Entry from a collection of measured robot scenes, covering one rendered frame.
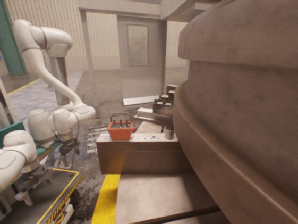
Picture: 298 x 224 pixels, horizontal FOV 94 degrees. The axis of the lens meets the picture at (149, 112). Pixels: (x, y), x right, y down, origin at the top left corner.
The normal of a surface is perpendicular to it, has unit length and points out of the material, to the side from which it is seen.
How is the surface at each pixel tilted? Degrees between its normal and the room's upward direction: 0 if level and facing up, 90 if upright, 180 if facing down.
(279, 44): 90
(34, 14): 90
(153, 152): 90
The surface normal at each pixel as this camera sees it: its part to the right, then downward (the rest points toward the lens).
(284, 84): -0.96, 0.11
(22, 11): 0.36, 0.36
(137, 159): 0.01, 0.38
